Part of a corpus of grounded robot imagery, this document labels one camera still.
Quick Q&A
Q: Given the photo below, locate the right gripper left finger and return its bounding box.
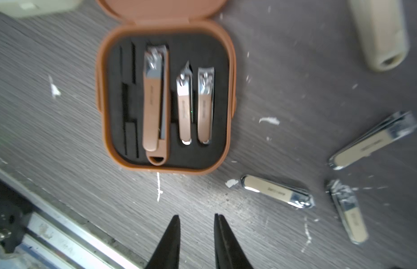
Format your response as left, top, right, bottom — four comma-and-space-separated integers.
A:
145, 215, 180, 269

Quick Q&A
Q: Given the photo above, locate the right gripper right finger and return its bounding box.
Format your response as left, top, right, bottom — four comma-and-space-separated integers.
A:
214, 214, 253, 269

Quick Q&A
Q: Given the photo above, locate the brown nail clipper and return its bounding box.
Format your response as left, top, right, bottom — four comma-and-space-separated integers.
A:
142, 45, 169, 166

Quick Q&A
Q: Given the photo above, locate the brown nail kit case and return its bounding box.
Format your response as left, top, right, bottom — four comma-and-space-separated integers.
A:
95, 1, 237, 175

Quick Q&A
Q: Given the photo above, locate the small brown nail tool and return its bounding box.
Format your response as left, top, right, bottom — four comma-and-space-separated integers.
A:
176, 61, 192, 145

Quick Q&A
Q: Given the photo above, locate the cream nail kit case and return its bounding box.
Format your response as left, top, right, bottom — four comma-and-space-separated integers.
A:
0, 0, 83, 19

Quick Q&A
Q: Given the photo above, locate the small cream clipper left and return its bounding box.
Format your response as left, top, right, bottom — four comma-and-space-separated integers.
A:
241, 174, 315, 209

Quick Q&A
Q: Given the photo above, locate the small cream clipper middle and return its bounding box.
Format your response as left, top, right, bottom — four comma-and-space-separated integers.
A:
327, 179, 369, 245

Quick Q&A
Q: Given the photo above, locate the small cream clipper upright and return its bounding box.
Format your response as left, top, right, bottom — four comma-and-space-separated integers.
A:
328, 111, 417, 170

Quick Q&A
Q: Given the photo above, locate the silver cream nail clipper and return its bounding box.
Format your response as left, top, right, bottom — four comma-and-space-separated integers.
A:
348, 0, 410, 72

